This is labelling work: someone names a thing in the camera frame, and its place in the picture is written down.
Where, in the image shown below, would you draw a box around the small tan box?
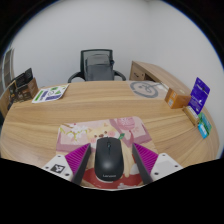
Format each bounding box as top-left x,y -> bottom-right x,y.
182,105 -> 201,127

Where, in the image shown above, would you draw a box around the wooden side cabinet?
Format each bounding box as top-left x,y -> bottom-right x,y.
128,60 -> 193,96

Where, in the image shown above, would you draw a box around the small brown cardboard box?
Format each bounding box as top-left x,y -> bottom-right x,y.
0,81 -> 18,118

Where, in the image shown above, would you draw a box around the white green purple sticker sheet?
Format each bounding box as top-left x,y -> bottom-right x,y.
31,83 -> 70,105

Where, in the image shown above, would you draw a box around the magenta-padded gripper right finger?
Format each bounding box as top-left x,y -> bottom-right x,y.
131,142 -> 184,185

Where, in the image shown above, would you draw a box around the wooden shelf unit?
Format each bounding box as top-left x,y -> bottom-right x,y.
1,46 -> 16,89

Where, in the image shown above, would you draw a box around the round grey patterned disc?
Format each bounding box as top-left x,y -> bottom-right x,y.
129,80 -> 160,99

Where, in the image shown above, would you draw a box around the black computer mouse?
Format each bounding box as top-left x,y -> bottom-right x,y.
94,136 -> 125,183

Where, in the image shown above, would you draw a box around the small blue box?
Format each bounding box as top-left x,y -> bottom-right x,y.
197,122 -> 209,140

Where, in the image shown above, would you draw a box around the purple upright card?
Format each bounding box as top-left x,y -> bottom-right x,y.
187,76 -> 211,116

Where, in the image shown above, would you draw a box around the small orange box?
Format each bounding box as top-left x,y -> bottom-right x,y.
164,87 -> 192,110

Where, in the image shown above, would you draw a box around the brown box with black flap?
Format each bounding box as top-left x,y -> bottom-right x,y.
13,67 -> 39,101

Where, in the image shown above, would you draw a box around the pink cartoon print mouse pad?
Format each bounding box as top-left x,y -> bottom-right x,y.
55,116 -> 158,190

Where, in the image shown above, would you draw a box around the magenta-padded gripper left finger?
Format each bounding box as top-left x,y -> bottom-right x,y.
40,142 -> 92,183

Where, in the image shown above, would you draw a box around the black mesh office chair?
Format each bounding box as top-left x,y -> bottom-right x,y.
67,48 -> 127,84

